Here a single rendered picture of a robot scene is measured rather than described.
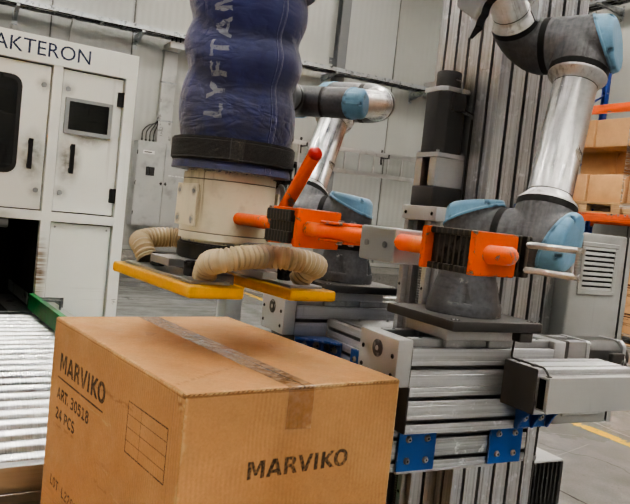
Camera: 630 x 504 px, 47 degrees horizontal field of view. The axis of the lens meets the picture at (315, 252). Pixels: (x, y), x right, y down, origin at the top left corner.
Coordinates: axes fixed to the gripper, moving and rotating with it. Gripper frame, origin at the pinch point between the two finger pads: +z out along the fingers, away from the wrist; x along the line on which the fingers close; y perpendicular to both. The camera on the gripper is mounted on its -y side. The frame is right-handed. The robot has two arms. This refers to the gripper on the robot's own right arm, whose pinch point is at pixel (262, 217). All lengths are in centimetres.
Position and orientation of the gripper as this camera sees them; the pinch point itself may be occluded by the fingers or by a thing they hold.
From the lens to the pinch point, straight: 172.7
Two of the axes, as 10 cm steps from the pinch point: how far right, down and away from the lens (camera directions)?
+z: -1.0, 9.9, 0.5
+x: 8.0, 0.5, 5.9
